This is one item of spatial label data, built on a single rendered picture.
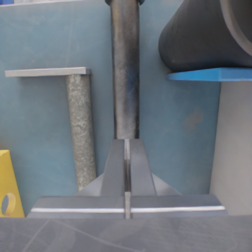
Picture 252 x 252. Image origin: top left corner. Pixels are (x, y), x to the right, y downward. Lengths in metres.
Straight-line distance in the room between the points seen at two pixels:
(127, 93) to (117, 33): 0.07
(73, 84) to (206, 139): 0.21
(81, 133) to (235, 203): 0.22
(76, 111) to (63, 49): 0.09
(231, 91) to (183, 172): 0.14
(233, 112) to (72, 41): 0.23
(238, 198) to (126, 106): 0.18
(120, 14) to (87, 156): 0.18
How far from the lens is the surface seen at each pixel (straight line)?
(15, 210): 0.37
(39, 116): 0.29
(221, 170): 0.30
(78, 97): 0.24
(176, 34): 0.18
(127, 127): 0.23
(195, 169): 0.32
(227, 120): 0.27
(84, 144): 0.25
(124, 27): 0.23
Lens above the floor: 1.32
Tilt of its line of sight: 75 degrees down
